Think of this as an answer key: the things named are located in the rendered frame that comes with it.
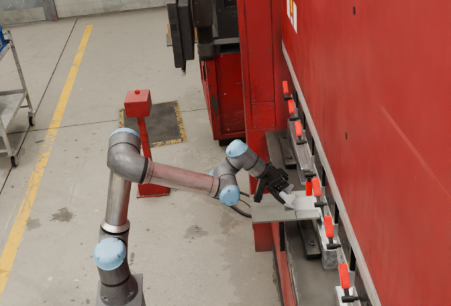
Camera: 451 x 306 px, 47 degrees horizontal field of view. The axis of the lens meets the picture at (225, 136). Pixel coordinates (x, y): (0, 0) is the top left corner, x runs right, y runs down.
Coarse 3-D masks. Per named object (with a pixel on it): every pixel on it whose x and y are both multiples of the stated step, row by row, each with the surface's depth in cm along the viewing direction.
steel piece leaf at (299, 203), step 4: (296, 200) 213; (300, 200) 213; (304, 200) 213; (308, 200) 213; (292, 204) 211; (296, 204) 211; (300, 204) 211; (304, 204) 210; (308, 204) 210; (288, 208) 209; (296, 208) 209; (300, 208) 208; (304, 208) 208; (308, 208) 208
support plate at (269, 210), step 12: (300, 192) 218; (312, 192) 217; (252, 204) 214; (264, 204) 213; (276, 204) 212; (252, 216) 207; (264, 216) 206; (276, 216) 206; (288, 216) 205; (300, 216) 204; (312, 216) 204
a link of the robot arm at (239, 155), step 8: (232, 144) 199; (240, 144) 197; (232, 152) 196; (240, 152) 196; (248, 152) 198; (232, 160) 198; (240, 160) 197; (248, 160) 198; (256, 160) 199; (240, 168) 200; (248, 168) 200
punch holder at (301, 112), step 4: (300, 104) 214; (300, 108) 216; (300, 112) 217; (300, 116) 218; (304, 116) 209; (300, 120) 220; (304, 120) 210; (304, 124) 211; (304, 128) 211; (304, 132) 212; (304, 136) 213; (304, 140) 214; (304, 144) 217
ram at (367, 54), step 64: (320, 0) 152; (384, 0) 92; (448, 0) 66; (320, 64) 161; (384, 64) 96; (448, 64) 68; (320, 128) 171; (384, 128) 99; (448, 128) 69; (384, 192) 103; (448, 192) 71; (384, 256) 107; (448, 256) 73
